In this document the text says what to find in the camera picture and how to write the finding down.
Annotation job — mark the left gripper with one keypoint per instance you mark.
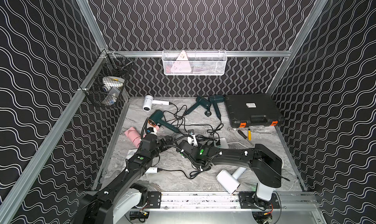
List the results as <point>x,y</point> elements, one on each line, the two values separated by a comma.
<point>162,139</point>

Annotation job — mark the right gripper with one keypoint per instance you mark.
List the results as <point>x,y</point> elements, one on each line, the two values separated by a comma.
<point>198,147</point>

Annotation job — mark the white multicolour power strip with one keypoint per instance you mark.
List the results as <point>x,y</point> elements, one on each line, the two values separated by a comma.
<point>221,143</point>

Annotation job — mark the black cable large green dryer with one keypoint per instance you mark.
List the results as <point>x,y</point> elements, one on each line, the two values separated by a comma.
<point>178,117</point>

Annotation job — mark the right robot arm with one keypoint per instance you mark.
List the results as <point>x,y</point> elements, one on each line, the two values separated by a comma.
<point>266,165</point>

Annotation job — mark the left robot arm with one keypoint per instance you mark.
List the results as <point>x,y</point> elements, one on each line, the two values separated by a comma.
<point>100,207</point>

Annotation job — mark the large green orange hair dryer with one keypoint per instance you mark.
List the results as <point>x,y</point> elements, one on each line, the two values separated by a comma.
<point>157,118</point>

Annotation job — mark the pink hair dryer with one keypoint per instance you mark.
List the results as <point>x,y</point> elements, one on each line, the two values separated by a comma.
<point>133,135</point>

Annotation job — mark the white hair dryer front left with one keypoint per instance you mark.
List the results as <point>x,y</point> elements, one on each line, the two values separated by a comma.
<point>131,152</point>

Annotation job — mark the white hair dryer front right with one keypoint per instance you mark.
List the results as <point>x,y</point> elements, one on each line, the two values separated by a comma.
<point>230,181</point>

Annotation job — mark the small white hair dryer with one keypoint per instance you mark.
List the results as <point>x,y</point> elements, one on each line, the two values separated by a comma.
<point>149,101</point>

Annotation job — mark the dark green hair dryer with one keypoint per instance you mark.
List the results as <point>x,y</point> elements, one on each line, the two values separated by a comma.
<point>214,100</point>
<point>200,101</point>

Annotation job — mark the black plastic tool case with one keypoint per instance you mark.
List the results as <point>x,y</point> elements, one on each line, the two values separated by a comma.
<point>252,110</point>

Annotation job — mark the white bottle in mesh basket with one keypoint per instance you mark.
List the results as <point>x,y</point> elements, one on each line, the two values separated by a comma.
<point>112,95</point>

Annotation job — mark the pink triangle card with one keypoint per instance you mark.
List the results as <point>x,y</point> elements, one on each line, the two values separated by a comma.
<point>181,65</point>

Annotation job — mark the black handle screwdriver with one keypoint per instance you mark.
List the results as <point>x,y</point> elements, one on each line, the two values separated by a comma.
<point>243,135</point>

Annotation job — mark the yellow handle screwdriver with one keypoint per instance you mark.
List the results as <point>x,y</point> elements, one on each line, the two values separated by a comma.
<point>249,135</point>

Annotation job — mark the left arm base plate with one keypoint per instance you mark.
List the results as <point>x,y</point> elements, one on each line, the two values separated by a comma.
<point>151,200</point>

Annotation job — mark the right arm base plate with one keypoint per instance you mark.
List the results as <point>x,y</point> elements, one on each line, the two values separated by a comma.
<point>249,200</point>

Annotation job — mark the clear wall basket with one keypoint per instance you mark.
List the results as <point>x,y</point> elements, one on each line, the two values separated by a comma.
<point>203,62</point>

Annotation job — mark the black wire mesh basket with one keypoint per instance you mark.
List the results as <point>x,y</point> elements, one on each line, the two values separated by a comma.
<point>114,71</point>

